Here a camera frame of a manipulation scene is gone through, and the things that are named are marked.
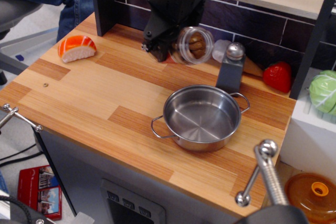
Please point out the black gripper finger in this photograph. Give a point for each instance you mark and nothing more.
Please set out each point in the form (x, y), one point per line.
(161, 51)

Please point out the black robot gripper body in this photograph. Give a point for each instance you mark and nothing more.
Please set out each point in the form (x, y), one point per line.
(167, 18)

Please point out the clear almond jar red label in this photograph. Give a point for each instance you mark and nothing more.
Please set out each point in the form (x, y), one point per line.
(194, 45)

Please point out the stainless steel pot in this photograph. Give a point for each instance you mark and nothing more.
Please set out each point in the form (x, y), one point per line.
(202, 118)

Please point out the orange pot lid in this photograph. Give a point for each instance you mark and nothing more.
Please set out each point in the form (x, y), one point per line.
(314, 195)

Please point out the toy ice cream cone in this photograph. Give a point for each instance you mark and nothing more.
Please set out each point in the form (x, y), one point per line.
(218, 53)

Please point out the grey salt shaker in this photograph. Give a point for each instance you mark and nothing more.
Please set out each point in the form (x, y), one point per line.
(231, 70)

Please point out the toy salmon sushi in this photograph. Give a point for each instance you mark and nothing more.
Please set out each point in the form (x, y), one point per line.
(76, 47)

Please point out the red toy strawberry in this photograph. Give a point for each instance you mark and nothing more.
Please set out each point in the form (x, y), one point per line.
(278, 76)

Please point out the left metal clamp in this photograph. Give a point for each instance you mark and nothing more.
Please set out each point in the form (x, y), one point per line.
(13, 113)

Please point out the metal clamp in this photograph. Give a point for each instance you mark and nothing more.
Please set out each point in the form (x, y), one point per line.
(13, 113)
(280, 211)

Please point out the grey oven control panel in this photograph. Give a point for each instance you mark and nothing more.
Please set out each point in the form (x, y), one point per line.
(125, 206)

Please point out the green toy cabbage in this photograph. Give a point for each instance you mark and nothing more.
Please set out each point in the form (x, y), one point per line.
(322, 92)

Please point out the red booklet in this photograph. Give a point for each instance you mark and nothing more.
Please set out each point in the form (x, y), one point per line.
(39, 189)

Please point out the right metal clamp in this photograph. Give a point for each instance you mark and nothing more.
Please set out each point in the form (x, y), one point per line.
(280, 211)

